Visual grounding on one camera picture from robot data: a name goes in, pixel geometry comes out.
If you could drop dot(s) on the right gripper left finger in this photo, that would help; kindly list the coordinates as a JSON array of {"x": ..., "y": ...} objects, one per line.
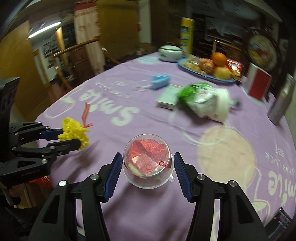
[{"x": 57, "y": 219}]

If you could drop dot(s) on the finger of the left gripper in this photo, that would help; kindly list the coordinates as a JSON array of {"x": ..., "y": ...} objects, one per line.
[
  {"x": 49, "y": 152},
  {"x": 26, "y": 132}
]

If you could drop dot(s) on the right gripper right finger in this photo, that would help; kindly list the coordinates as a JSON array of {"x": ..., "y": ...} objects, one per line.
[{"x": 238, "y": 218}]

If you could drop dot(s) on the yellow foam fruit net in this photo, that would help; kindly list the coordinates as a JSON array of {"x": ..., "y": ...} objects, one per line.
[{"x": 72, "y": 129}]

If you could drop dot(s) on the clear plastic cup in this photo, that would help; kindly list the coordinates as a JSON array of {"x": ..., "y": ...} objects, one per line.
[{"x": 148, "y": 162}]

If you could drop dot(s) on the green white milk carton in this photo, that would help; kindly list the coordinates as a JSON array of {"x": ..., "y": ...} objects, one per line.
[{"x": 201, "y": 98}]

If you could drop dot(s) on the white medicine box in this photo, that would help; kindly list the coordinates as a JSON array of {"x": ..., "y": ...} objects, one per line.
[{"x": 169, "y": 97}]

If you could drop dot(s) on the blue face mask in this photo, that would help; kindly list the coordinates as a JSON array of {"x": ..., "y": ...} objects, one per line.
[{"x": 154, "y": 83}]

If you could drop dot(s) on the wooden armchair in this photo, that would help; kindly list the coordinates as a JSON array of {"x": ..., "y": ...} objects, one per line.
[{"x": 80, "y": 65}]

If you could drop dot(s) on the purple smile tablecloth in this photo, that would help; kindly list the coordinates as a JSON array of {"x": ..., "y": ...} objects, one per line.
[{"x": 248, "y": 148}]

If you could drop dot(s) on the steel water bottle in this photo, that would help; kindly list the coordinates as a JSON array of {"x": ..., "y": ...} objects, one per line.
[{"x": 282, "y": 101}]

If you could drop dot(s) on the red white box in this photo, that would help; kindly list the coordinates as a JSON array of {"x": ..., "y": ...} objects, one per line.
[{"x": 257, "y": 83}]

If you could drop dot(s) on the apple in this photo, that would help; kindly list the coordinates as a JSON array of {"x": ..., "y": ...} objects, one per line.
[{"x": 222, "y": 72}]

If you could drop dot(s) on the red snack packet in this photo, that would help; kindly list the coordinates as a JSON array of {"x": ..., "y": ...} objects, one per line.
[{"x": 235, "y": 69}]

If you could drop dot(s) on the red wrapped fruit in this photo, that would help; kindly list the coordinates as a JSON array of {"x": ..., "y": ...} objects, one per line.
[{"x": 207, "y": 65}]

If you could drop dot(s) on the white ceramic lidded jar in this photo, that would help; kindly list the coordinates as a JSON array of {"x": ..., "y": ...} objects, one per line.
[{"x": 170, "y": 53}]

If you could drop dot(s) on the blue fruit plate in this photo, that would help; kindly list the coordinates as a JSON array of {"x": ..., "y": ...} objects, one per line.
[{"x": 203, "y": 75}]

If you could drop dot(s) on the orange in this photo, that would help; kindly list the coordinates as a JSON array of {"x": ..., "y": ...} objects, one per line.
[{"x": 219, "y": 59}]

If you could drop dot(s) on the walnut pile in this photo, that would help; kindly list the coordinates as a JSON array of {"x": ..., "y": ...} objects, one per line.
[{"x": 192, "y": 63}]

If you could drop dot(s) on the yellow cylindrical can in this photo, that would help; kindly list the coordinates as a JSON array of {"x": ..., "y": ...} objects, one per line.
[{"x": 186, "y": 35}]

